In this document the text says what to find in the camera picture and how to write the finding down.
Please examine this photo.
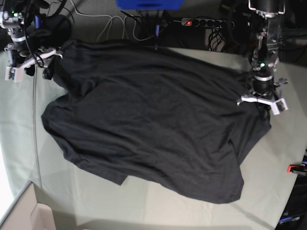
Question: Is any black cable bundle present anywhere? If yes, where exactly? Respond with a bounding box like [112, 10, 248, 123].
[206, 30, 227, 52]

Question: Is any green table cloth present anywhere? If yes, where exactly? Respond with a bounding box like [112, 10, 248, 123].
[0, 63, 307, 230]

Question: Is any cardboard box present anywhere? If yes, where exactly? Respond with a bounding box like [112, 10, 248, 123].
[0, 182, 56, 230]

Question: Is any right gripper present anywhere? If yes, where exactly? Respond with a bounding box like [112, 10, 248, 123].
[4, 43, 63, 82]

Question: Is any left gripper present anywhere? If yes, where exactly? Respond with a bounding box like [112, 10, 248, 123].
[236, 78, 288, 115]

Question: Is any white cable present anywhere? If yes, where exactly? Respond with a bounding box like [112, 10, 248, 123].
[69, 0, 156, 46]

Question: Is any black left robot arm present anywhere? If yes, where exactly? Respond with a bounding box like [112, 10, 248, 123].
[237, 0, 288, 115]

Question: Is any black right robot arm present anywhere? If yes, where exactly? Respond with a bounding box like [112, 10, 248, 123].
[0, 0, 73, 82]

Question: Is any red black side clamp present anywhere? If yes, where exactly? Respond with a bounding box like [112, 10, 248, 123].
[287, 155, 307, 176]

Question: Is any blue plastic bin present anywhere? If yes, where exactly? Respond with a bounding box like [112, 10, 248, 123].
[116, 0, 183, 10]

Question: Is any black t-shirt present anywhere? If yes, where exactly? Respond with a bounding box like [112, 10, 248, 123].
[41, 40, 271, 204]

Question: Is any white power strip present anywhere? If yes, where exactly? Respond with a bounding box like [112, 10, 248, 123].
[181, 18, 227, 29]

